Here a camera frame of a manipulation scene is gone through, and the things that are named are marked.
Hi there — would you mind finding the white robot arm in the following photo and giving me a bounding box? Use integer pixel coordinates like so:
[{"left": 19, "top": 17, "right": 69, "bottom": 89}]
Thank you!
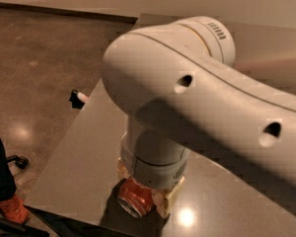
[{"left": 102, "top": 17, "right": 296, "bottom": 215}]

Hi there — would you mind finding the black chair caster wheel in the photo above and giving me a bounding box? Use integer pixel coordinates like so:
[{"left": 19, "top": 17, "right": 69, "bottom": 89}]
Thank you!
[{"left": 6, "top": 155, "right": 29, "bottom": 169}]

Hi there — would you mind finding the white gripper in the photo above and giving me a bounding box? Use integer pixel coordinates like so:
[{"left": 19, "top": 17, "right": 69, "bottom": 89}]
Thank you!
[{"left": 116, "top": 118, "right": 190, "bottom": 218}]

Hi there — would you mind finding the orange coke can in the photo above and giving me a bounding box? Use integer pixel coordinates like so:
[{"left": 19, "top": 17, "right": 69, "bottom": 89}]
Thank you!
[{"left": 117, "top": 178, "right": 154, "bottom": 218}]

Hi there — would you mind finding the orange shoe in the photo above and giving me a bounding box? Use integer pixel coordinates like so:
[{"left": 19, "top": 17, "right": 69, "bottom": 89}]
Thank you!
[{"left": 0, "top": 195, "right": 30, "bottom": 224}]

